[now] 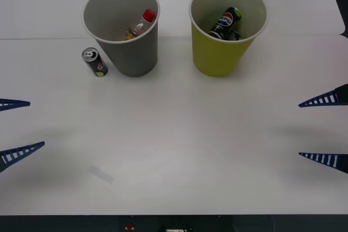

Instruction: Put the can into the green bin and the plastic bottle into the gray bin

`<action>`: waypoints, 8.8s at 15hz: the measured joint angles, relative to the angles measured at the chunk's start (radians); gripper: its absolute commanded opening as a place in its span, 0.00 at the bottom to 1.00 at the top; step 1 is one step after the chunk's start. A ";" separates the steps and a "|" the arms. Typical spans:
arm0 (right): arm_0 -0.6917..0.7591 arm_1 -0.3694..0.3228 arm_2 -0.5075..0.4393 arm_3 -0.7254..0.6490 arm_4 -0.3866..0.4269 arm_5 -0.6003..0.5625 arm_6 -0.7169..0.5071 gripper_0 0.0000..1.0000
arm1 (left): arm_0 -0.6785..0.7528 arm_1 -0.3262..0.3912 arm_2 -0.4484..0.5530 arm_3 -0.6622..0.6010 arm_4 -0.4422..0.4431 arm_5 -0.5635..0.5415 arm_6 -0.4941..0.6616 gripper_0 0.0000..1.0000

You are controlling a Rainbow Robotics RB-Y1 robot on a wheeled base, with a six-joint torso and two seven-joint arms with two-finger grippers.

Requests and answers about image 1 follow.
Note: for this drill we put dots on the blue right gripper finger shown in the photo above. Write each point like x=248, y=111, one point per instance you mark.
x=341, y=93
x=342, y=161

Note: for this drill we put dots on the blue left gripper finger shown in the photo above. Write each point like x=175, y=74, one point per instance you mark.
x=27, y=149
x=13, y=104

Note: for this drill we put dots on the black drink can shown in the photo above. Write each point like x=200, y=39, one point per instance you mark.
x=235, y=36
x=224, y=22
x=95, y=63

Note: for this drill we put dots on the yellow-green plastic waste bin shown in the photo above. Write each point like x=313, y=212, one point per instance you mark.
x=217, y=58

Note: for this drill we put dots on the grey plastic waste bin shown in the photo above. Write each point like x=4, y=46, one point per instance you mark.
x=136, y=55

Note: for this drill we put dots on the red-capped plastic bottle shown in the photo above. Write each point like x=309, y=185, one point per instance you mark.
x=141, y=24

